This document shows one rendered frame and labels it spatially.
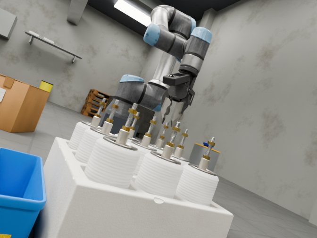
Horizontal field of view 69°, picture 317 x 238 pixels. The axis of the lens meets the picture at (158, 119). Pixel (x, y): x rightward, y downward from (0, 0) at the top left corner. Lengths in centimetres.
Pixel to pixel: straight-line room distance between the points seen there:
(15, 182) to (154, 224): 42
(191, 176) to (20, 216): 35
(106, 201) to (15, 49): 842
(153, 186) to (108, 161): 12
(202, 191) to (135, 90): 71
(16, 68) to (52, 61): 108
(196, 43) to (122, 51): 830
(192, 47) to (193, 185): 48
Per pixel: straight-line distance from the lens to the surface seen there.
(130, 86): 115
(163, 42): 92
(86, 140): 56
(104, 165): 44
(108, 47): 899
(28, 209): 46
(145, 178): 51
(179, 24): 128
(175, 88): 81
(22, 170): 75
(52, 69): 863
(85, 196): 41
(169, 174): 50
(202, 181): 57
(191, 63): 82
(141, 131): 605
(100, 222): 44
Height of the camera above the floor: 30
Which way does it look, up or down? 3 degrees up
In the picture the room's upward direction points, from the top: 21 degrees clockwise
